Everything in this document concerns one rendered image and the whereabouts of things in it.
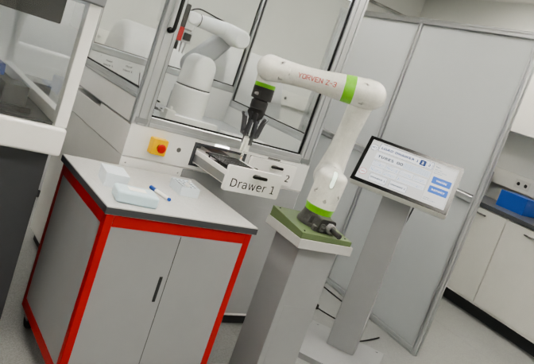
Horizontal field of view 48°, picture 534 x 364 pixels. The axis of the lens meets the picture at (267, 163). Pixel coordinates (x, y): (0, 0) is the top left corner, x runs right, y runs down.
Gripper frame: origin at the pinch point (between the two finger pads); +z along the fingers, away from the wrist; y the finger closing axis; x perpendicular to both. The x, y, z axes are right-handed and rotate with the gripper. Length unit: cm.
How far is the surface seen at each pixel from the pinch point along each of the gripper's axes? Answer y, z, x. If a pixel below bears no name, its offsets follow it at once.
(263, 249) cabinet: 0, 56, 53
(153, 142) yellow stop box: -31.3, 11.4, -22.0
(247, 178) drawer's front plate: 9.3, 12.5, -6.0
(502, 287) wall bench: 102, 66, 279
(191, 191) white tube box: -1.8, 22.4, -27.4
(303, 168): 4, 9, 59
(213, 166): -8.3, 13.5, -6.8
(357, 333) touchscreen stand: 54, 85, 86
